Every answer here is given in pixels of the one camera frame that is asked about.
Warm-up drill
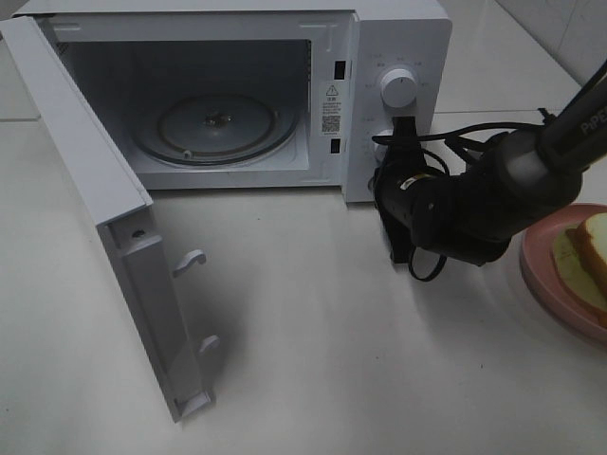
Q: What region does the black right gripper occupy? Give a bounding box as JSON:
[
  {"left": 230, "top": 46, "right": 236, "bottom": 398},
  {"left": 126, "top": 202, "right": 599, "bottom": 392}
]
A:
[{"left": 373, "top": 116, "right": 444, "bottom": 264}]

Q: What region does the pink round plate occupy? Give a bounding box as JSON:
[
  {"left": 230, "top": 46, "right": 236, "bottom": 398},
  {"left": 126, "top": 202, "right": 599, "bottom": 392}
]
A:
[{"left": 520, "top": 203, "right": 606, "bottom": 344}]

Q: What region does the toasted bread sandwich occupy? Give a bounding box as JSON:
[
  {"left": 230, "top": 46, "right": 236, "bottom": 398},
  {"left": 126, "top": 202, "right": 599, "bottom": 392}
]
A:
[{"left": 566, "top": 212, "right": 606, "bottom": 298}]

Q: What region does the white microwave door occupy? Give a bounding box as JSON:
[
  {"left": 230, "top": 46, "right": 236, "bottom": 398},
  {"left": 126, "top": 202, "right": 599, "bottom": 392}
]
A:
[{"left": 1, "top": 16, "right": 219, "bottom": 422}]

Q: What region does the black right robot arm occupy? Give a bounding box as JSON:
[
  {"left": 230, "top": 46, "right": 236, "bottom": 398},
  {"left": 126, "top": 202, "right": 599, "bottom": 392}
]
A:
[{"left": 372, "top": 66, "right": 606, "bottom": 268}]

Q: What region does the lower white timer knob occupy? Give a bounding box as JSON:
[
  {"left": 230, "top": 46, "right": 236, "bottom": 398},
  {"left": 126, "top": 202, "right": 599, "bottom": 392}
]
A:
[{"left": 373, "top": 128, "right": 395, "bottom": 162}]

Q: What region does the upper white power knob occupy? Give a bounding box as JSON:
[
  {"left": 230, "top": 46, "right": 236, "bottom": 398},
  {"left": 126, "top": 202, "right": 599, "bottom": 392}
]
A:
[{"left": 380, "top": 66, "right": 418, "bottom": 108}]

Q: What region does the white warning label sticker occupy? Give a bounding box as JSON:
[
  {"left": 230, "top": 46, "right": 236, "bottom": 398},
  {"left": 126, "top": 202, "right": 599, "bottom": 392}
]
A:
[{"left": 319, "top": 80, "right": 343, "bottom": 138}]

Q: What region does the green lettuce leaf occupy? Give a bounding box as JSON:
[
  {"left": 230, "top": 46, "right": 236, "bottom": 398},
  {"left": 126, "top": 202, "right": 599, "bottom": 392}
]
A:
[{"left": 552, "top": 227, "right": 606, "bottom": 313}]

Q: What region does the white microwave oven body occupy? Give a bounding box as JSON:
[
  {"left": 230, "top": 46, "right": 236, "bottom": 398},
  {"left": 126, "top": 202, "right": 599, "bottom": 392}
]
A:
[{"left": 10, "top": 1, "right": 451, "bottom": 203}]

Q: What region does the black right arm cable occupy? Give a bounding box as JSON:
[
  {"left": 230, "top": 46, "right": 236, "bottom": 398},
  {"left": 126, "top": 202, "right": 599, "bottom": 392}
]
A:
[{"left": 372, "top": 107, "right": 561, "bottom": 282}]

